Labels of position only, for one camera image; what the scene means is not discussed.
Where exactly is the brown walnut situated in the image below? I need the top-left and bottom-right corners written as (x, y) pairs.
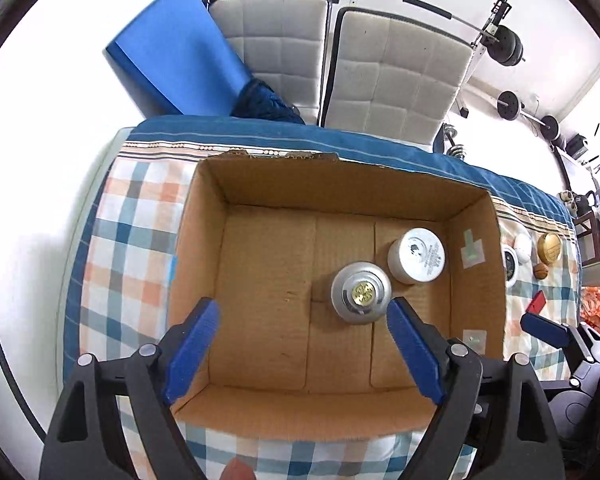
top-left (533, 262), bottom-right (548, 280)

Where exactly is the white jar with printed lid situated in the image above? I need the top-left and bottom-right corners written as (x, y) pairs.
top-left (388, 228), bottom-right (445, 285)

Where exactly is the dark wooden chair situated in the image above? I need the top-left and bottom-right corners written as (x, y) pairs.
top-left (574, 210), bottom-right (600, 266)

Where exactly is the gold round tin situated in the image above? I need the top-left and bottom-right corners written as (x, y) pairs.
top-left (536, 233), bottom-right (562, 266)

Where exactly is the black and white round jar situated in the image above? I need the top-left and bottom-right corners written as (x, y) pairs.
top-left (501, 244), bottom-right (519, 288)

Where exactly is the dark blue knitted fabric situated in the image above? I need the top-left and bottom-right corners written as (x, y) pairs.
top-left (230, 78), bottom-right (304, 125)

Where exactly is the person hand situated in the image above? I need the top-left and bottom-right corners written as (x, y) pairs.
top-left (220, 457), bottom-right (257, 480)

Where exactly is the open cardboard box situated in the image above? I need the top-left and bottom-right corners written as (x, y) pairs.
top-left (168, 154), bottom-right (506, 441)

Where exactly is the chrome dumbbell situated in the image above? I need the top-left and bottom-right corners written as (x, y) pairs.
top-left (442, 124), bottom-right (466, 160)

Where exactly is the plaid checkered tablecloth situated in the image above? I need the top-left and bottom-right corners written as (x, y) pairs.
top-left (64, 116), bottom-right (582, 479)

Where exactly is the grey quilted cushion left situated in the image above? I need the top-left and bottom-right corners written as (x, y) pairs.
top-left (209, 0), bottom-right (332, 126)

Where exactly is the red rectangular case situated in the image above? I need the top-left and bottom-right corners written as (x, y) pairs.
top-left (526, 290), bottom-right (546, 315)

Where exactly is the orange white patterned cloth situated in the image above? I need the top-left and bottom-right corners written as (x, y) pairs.
top-left (581, 286), bottom-right (600, 334)

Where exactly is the grey quilted cushion right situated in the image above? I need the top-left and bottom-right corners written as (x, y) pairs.
top-left (320, 6), bottom-right (474, 146)

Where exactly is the silver round tin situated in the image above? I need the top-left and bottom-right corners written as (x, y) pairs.
top-left (330, 261), bottom-right (392, 324)

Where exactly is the barbell on rack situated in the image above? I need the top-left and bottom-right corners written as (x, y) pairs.
top-left (332, 0), bottom-right (524, 67)

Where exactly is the white earbud case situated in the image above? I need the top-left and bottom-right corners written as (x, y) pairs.
top-left (514, 232), bottom-right (533, 264)

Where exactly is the blue foam mat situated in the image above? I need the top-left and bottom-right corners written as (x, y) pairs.
top-left (106, 0), bottom-right (251, 116)

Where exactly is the grey quilted cushion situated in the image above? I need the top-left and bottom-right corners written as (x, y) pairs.
top-left (209, 0), bottom-right (332, 126)
top-left (320, 6), bottom-right (474, 146)

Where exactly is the small barbell on floor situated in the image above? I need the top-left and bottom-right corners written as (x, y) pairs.
top-left (496, 90), bottom-right (560, 143)

